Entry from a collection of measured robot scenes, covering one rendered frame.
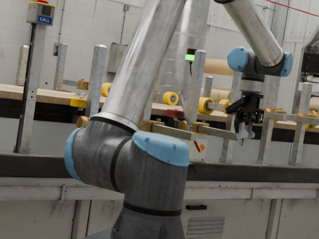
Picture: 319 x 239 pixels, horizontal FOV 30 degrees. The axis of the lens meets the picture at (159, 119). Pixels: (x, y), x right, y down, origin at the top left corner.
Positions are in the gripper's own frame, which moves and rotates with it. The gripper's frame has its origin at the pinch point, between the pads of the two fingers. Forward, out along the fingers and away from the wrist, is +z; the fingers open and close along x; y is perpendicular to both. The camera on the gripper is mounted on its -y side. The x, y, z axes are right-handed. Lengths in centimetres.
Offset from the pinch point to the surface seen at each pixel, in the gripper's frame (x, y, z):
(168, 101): 50, -110, -13
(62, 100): -57, -45, -7
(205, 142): 3.9, -24.3, 2.8
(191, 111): -6.1, -24.5, -9.5
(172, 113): -4.1, -39.6, -7.7
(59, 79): -11, -133, -17
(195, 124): -3.5, -23.9, -4.1
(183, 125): -8.8, -25.1, -3.4
